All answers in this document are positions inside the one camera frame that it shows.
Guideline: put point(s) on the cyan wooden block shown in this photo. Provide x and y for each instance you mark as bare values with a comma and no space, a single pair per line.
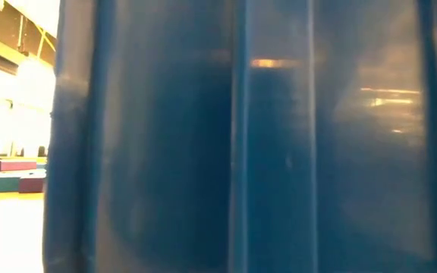
5,184

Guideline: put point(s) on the pink wooden block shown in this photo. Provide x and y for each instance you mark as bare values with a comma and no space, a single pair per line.
17,165

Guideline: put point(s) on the large blue plastic bin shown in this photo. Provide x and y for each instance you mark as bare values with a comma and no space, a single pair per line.
241,151

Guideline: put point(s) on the purple wooden block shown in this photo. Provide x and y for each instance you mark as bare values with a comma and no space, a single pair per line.
32,184

